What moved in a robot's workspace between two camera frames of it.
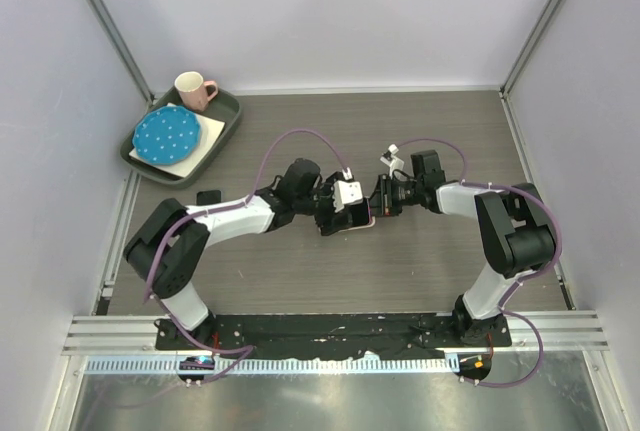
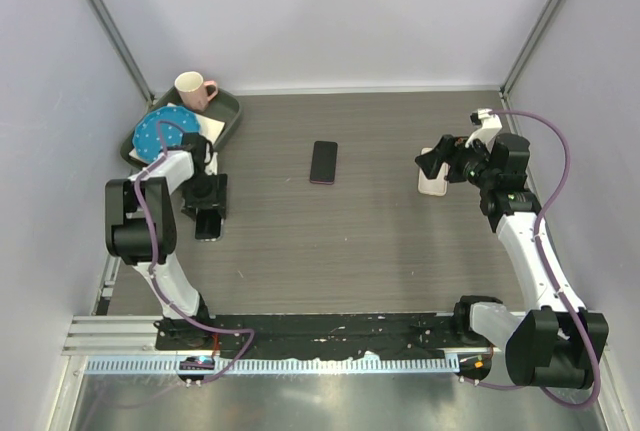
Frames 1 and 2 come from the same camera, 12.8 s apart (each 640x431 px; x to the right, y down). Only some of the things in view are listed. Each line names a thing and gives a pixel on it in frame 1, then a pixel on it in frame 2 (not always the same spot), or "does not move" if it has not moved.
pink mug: (193, 90) does not move
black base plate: (338, 336) does not move
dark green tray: (225, 105) does not move
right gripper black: (382, 200) → (451, 150)
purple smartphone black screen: (359, 214) → (323, 162)
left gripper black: (329, 226) → (217, 200)
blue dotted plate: (167, 135) does not move
